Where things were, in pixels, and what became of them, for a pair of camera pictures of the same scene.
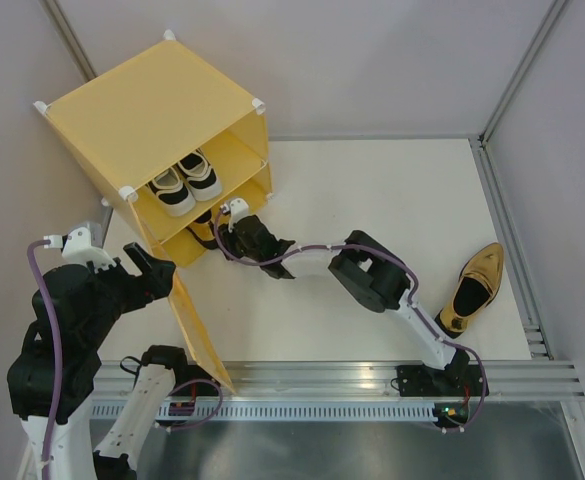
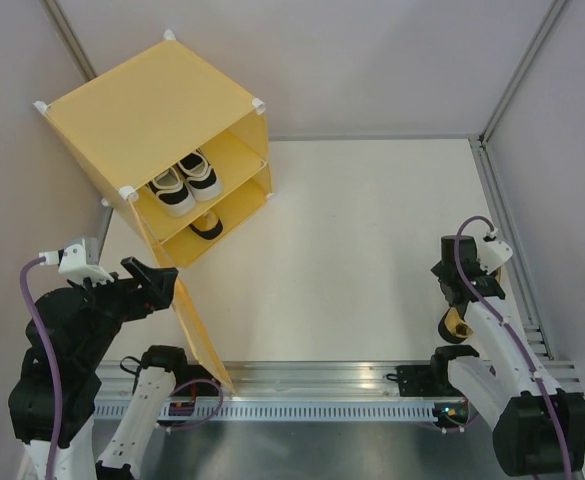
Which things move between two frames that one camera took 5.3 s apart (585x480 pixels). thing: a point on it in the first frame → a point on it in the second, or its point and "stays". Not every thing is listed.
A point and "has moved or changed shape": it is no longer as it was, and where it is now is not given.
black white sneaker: (172, 194) stays
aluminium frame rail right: (532, 324) stays
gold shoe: (203, 229) has moved or changed shape
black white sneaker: (203, 182) stays
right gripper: (227, 239) → (439, 270)
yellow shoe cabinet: (170, 133) stays
